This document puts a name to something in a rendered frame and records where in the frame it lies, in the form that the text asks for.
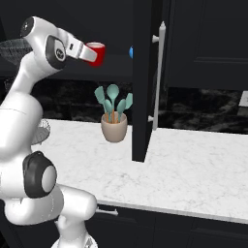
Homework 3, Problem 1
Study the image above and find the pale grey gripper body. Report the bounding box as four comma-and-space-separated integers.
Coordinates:
77, 43, 99, 64

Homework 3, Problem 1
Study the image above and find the black open cabinet door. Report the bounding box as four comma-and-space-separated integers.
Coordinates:
131, 0, 165, 164

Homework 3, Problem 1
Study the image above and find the black closed cabinet door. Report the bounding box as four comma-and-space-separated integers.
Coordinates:
162, 0, 248, 92

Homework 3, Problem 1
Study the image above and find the black base cabinet door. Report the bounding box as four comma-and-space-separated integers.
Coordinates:
154, 212, 248, 248

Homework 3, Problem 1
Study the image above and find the red cup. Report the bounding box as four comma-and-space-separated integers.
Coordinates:
84, 42, 107, 68

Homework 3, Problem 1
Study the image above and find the large teal spoon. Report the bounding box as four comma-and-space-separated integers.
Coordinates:
106, 83, 120, 124

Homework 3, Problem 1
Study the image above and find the small teal spoon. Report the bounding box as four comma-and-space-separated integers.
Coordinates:
115, 98, 127, 123
103, 99, 113, 124

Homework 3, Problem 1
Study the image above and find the beige utensil pot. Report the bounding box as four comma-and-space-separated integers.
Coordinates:
100, 111, 129, 143

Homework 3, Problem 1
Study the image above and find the black drawer front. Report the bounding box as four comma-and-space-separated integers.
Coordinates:
84, 202, 157, 248

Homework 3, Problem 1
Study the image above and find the black wall cabinet body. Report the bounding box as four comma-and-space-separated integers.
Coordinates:
0, 0, 134, 82

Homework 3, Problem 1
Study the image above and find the teal spatula wooden handle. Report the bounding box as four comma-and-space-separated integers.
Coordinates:
94, 85, 109, 124
124, 92, 134, 111

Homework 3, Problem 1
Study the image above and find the grey long door handle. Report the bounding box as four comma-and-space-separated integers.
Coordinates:
147, 20, 167, 132

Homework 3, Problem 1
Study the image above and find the dark wire mesh rack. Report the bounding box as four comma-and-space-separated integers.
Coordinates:
0, 38, 34, 61

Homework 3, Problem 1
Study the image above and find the wire mesh basket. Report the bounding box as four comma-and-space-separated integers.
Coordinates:
31, 118, 52, 146

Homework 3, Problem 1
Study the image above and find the grey drawer handle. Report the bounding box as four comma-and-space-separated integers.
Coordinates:
95, 206, 119, 217

